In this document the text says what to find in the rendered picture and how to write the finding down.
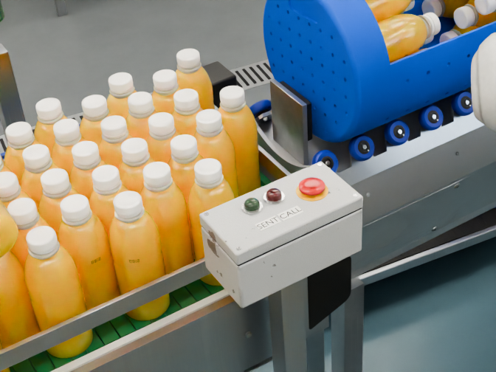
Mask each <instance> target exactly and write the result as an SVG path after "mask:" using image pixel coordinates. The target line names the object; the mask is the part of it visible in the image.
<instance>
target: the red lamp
mask: <svg viewBox="0 0 496 372"><path fill-rule="evenodd" d="M266 198H267V199H268V200H269V201H271V202H276V201H278V200H280V199H281V198H282V193H281V191H280V190H279V189H277V188H271V189H269V190H268V191H267V192H266Z"/></svg>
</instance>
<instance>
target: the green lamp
mask: <svg viewBox="0 0 496 372"><path fill-rule="evenodd" d="M259 208H260V202H259V201H258V199H256V198H248V199H247V200H245V202H244V209H245V210H248V211H255V210H257V209H259Z"/></svg>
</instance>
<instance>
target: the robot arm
mask: <svg viewBox="0 0 496 372"><path fill-rule="evenodd" d="M471 93H472V107H473V112H474V115H475V118H476V119H477V120H479V121H480V122H482V123H483V124H484V125H485V126H486V127H487V128H488V129H490V130H491V131H493V132H495V133H496V32H494V33H492V34H491V35H490V36H489V37H487V38H486V39H485V40H484V41H483V42H482V43H481V45H480V46H479V48H478V51H477V52H476V53H475V55H474V56H473V58H472V64H471Z"/></svg>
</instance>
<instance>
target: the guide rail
mask: <svg viewBox="0 0 496 372"><path fill-rule="evenodd" d="M209 274H211V272H210V271H209V270H208V269H207V267H206V263H205V258H201V259H199V260H197V261H195V262H192V263H190V264H188V265H187V266H183V267H182V268H180V269H177V270H175V271H173V272H171V273H169V274H166V275H164V276H162V277H160V278H157V279H156V280H153V281H151V282H149V283H147V284H145V285H142V286H140V287H138V288H136V289H133V290H131V291H129V292H126V293H125V294H122V295H120V296H118V297H116V298H114V299H112V300H109V301H107V302H105V303H102V304H100V305H99V306H96V307H94V308H92V309H89V310H88V311H85V312H83V313H81V314H78V315H76V316H74V317H72V318H69V319H68V320H65V321H63V322H61V323H59V324H57V325H54V326H52V327H50V328H48V329H46V330H43V331H41V332H39V333H37V334H34V335H32V336H31V337H28V338H26V339H24V340H22V341H19V342H17V343H15V344H13V345H10V346H8V347H6V348H3V349H1V350H0V371H2V370H4V369H6V368H8V367H10V366H13V365H15V364H17V363H19V362H22V361H24V360H26V359H28V358H30V357H33V356H35V355H36V354H39V353H41V352H43V351H45V350H47V349H49V348H51V347H54V346H56V345H58V344H60V343H62V342H65V341H67V340H69V339H71V338H73V337H76V336H77V335H79V334H82V333H84V332H86V331H88V330H90V329H92V328H95V327H97V326H99V325H101V324H103V323H106V322H108V321H109V320H112V319H114V318H116V317H119V316H120V315H122V314H125V313H127V312H129V311H131V310H133V309H136V308H138V307H140V306H142V305H144V304H146V303H149V302H151V301H152V300H155V299H157V298H159V297H161V296H163V295H166V294H168V293H170V292H172V291H174V290H177V289H179V288H181V287H183V286H185V285H188V284H189V283H192V282H193V281H195V280H198V279H200V278H203V277H204V276H207V275H209Z"/></svg>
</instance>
